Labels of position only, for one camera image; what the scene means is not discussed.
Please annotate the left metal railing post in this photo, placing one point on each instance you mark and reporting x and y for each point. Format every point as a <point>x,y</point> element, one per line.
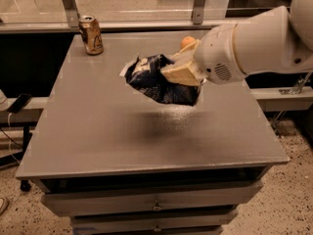
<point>71,13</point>

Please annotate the black smartphone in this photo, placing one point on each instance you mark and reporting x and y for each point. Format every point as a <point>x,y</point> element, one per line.
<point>19,103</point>

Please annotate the round lower drawer knob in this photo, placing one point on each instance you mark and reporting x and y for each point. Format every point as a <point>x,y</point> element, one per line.
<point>157,228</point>

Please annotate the orange fruit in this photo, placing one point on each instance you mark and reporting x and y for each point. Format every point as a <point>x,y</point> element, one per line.
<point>187,42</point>

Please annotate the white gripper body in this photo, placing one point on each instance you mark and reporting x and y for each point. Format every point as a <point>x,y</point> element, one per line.
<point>215,54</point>

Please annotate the round upper drawer knob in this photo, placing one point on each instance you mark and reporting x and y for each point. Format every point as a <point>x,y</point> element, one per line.
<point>157,207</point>

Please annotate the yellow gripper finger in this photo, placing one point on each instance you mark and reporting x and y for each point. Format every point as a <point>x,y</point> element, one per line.
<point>185,74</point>
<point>185,53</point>

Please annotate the round drawer knob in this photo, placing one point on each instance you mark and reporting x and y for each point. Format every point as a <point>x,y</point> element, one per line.
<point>157,228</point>
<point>157,207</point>

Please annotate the metal railing post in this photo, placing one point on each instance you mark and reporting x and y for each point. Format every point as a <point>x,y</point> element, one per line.
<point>198,11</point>
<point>71,13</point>

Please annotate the grey drawer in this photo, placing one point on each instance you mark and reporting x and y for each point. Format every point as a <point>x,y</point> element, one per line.
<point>142,200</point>
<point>173,221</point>

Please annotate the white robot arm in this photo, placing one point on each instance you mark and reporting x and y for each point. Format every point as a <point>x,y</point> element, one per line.
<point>279,40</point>

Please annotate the orange soda can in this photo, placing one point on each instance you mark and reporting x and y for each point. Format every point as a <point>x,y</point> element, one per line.
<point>91,35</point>

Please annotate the grey lower drawer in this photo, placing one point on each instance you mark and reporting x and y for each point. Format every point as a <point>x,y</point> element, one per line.
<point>173,221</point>

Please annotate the shoe tip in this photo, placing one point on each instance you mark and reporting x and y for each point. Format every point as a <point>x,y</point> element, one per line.
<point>4,203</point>

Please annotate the blue potato chip bag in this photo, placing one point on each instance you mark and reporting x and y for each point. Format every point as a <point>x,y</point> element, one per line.
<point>143,74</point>

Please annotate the right metal railing post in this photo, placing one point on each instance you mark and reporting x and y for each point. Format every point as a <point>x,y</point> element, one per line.
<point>198,11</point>

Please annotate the grey upper drawer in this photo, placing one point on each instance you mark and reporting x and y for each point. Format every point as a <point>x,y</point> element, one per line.
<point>142,200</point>

